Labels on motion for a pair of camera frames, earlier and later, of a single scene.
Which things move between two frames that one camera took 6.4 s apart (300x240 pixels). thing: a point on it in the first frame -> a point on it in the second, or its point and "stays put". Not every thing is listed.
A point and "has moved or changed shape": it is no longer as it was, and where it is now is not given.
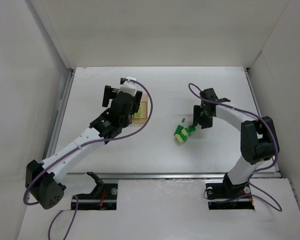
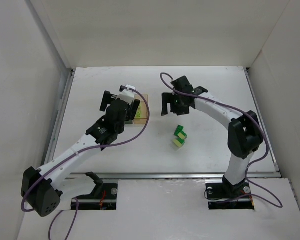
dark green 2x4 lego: [178, 130] stays put
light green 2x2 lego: [137, 115] stays put
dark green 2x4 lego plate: [188, 131] -> [180, 140]
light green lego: [184, 132] has moved or changed shape
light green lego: [179, 138] -> [175, 141]
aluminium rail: [245, 176] stays put
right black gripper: [203, 116] -> [174, 104]
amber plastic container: [141, 116] stays put
